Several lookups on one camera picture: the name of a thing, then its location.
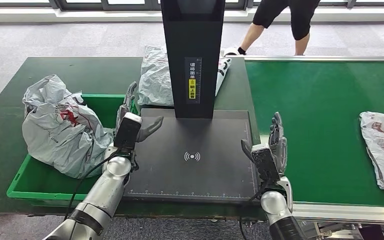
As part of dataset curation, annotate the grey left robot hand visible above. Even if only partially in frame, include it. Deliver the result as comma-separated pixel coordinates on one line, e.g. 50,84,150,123
115,81,164,143

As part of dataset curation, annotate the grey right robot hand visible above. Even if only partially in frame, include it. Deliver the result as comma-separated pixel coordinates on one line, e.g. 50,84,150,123
240,111,288,176

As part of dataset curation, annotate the white parcel with red logo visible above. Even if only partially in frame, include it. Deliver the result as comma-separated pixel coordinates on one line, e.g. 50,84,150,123
21,97,115,180

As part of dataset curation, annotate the grey parcel with brown-red smudge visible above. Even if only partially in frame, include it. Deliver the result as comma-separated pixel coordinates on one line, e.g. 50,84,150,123
22,74,85,117

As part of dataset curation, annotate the crumpled plain grey parcel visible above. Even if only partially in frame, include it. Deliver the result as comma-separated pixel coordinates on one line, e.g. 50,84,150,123
137,45,175,108

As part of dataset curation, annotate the green conveyor belt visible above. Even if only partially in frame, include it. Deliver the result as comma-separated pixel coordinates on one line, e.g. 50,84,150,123
244,61,384,209

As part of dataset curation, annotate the white parcel with black print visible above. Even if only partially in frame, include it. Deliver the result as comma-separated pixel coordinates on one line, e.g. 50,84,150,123
215,57,233,97

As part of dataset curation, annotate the black inbound scanning machine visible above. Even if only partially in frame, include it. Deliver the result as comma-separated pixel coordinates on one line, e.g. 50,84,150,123
124,0,259,204

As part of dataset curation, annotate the black box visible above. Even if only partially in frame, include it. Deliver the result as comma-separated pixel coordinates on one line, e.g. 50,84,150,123
357,225,384,240

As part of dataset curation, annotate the dark green table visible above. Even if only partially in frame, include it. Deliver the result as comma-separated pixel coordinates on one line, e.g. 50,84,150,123
0,56,266,220

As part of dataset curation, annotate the small white rounded object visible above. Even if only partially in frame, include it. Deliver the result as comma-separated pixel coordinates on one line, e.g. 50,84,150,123
223,46,241,57

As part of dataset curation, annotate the green plastic crate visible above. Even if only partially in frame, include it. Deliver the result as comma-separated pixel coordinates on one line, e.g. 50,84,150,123
6,93,140,208

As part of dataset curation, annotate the person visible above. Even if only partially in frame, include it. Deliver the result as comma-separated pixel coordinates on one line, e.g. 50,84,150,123
236,0,322,57

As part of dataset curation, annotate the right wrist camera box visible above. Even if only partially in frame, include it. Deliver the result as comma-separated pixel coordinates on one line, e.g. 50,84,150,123
250,144,282,182

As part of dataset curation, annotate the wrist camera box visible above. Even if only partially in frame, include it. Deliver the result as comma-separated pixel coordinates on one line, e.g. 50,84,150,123
113,112,143,153
250,144,282,182

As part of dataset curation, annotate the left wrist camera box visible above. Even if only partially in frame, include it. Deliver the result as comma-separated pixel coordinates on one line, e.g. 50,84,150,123
113,112,143,153

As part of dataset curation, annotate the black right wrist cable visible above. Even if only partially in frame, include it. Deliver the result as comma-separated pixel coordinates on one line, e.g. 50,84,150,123
238,188,266,240

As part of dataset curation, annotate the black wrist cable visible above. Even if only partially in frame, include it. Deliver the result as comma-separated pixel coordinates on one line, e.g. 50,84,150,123
64,150,140,229
238,188,266,240

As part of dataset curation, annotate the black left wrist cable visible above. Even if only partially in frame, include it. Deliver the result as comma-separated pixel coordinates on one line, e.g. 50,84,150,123
64,150,140,229

